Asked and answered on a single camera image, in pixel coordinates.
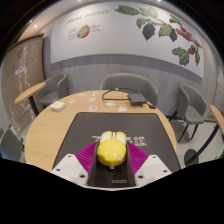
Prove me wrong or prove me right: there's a grey upholstered chair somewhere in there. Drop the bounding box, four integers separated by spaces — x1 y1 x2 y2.
0 126 25 163
175 83 208 144
37 73 69 108
99 72 159 107

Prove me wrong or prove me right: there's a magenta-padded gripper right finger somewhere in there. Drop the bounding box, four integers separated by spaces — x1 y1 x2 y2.
125 141 173 187

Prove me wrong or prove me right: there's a black power adapter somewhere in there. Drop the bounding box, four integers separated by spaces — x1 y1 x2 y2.
127 92 148 105

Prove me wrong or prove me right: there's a bubble-wrapped brown panel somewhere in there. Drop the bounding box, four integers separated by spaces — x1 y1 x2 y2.
0 34 46 134

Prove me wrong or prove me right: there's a black mouse pad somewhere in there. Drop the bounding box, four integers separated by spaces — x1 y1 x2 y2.
52 111 181 188

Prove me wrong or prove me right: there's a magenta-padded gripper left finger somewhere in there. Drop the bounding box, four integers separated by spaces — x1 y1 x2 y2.
51 141 99 187

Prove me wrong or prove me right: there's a small white box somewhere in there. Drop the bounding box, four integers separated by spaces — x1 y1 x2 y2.
49 100 66 112

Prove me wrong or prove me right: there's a black cable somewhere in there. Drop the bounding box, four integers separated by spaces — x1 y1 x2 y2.
101 87 157 109

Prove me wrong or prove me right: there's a botanical wall print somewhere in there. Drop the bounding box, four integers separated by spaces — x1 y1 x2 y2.
49 2 205 78

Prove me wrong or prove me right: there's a yellow computer mouse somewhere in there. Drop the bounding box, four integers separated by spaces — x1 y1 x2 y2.
96 130 128 167

